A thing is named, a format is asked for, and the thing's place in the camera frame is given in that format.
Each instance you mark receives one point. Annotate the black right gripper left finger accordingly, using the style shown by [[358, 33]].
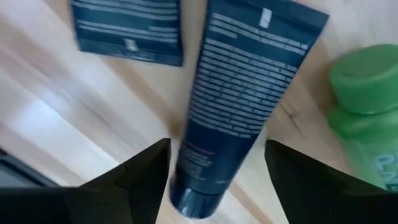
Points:
[[140, 186]]

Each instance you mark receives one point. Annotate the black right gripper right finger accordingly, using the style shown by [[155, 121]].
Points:
[[304, 193]]

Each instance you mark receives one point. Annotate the dark blue toiletry tube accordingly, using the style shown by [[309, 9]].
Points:
[[242, 93], [124, 37]]

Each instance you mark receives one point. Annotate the green travel shampoo bottle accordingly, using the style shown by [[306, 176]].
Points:
[[363, 93]]

